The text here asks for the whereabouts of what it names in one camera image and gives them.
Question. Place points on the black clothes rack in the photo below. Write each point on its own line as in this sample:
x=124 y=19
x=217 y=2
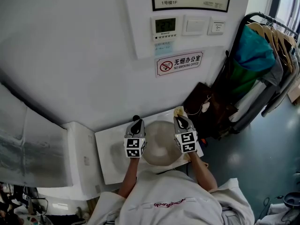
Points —
x=257 y=13

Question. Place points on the silver foil duct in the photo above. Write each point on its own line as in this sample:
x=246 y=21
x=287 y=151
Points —
x=30 y=137

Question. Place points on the white card switch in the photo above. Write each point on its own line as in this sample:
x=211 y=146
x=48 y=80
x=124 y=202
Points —
x=216 y=26

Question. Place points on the brown handbag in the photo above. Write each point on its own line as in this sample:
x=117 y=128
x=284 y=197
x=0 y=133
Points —
x=206 y=116

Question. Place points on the person's right forearm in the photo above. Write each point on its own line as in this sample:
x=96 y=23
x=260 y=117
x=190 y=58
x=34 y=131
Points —
x=202 y=172

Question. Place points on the white sink basin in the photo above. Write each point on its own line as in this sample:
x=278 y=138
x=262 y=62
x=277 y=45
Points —
x=105 y=153

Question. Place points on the white thermostat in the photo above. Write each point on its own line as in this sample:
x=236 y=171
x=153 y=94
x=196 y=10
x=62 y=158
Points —
x=165 y=27

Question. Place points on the white stepped ledge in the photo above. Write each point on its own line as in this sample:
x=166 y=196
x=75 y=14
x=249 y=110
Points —
x=79 y=160

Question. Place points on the no-smoking wall sign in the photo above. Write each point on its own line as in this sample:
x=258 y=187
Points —
x=179 y=63

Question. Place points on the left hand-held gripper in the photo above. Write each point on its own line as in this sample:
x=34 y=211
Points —
x=132 y=143

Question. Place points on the blue and orange bag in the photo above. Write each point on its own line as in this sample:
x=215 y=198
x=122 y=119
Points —
x=203 y=144

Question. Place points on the person's white shirt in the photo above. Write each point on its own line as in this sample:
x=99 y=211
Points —
x=168 y=196

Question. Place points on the pale blue note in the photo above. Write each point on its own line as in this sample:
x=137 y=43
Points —
x=164 y=48

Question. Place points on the white light switch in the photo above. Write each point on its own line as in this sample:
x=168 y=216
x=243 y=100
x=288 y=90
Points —
x=194 y=25

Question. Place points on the glass door with dark frame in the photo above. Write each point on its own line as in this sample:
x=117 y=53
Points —
x=286 y=3

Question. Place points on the black round appliance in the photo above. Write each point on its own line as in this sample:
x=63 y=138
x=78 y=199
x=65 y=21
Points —
x=291 y=199

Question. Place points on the row of wooden hangers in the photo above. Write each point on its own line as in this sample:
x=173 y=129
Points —
x=279 y=43

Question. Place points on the cardboard box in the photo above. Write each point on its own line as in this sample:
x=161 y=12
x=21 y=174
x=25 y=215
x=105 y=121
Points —
x=294 y=94

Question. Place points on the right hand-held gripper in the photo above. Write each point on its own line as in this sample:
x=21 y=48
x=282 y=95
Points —
x=188 y=140

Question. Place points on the person's left forearm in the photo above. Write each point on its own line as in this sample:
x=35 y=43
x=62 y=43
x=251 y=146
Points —
x=129 y=177

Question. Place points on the black faucet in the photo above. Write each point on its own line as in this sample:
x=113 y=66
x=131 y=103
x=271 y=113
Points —
x=135 y=118

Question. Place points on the yellow sponge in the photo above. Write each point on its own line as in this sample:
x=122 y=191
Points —
x=178 y=111

